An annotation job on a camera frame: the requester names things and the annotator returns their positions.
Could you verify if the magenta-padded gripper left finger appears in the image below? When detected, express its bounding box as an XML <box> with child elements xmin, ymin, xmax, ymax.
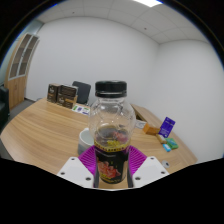
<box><xmin>56</xmin><ymin>144</ymin><xmax>98</xmax><ymax>188</ymax></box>

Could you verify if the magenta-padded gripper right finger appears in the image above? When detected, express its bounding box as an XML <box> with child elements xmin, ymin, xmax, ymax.
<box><xmin>127</xmin><ymin>144</ymin><xmax>170</xmax><ymax>189</ymax></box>

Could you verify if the clear bottle with black cap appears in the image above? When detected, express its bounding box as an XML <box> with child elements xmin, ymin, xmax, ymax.
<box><xmin>88</xmin><ymin>80</ymin><xmax>137</xmax><ymax>189</ymax></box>

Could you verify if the small tan box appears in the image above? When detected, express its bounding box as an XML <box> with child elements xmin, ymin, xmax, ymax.
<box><xmin>155</xmin><ymin>134</ymin><xmax>168</xmax><ymax>145</ymax></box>

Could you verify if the green box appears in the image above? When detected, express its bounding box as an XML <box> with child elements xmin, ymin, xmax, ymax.
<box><xmin>165</xmin><ymin>137</ymin><xmax>179</xmax><ymax>150</ymax></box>

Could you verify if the orange wooden box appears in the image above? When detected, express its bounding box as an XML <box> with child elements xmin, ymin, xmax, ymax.
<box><xmin>142</xmin><ymin>122</ymin><xmax>162</xmax><ymax>136</ymax></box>

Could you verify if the purple sign stand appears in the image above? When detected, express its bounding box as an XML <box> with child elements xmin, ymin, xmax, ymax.
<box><xmin>158</xmin><ymin>116</ymin><xmax>176</xmax><ymax>139</ymax></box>

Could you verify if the wooden side desk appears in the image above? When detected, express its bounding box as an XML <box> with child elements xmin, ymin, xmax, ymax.
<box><xmin>130</xmin><ymin>103</ymin><xmax>161</xmax><ymax>126</ymax></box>

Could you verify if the green and white booklet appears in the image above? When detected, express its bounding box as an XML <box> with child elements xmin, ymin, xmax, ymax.
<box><xmin>71</xmin><ymin>104</ymin><xmax>91</xmax><ymax>116</ymax></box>

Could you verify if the brown cardboard box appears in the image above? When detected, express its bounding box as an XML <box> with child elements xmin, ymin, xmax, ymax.
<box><xmin>64</xmin><ymin>96</ymin><xmax>78</xmax><ymax>110</ymax></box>

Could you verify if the dark grey office chair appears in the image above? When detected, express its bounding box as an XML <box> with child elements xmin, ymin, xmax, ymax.
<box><xmin>72</xmin><ymin>80</ymin><xmax>92</xmax><ymax>105</ymax></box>

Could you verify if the large dark brown box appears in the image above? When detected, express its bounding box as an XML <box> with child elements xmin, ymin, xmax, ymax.
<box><xmin>56</xmin><ymin>84</ymin><xmax>79</xmax><ymax>108</ymax></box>

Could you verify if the small dark brown box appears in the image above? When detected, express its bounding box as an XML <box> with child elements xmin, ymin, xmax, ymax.
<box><xmin>46</xmin><ymin>83</ymin><xmax>61</xmax><ymax>104</ymax></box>

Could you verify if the black sofa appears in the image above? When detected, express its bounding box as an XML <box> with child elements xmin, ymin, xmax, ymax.
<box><xmin>0</xmin><ymin>84</ymin><xmax>10</xmax><ymax>134</ymax></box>

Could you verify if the wooden cabinet with glass doors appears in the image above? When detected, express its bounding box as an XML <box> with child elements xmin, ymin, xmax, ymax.
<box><xmin>3</xmin><ymin>32</ymin><xmax>41</xmax><ymax>111</ymax></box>

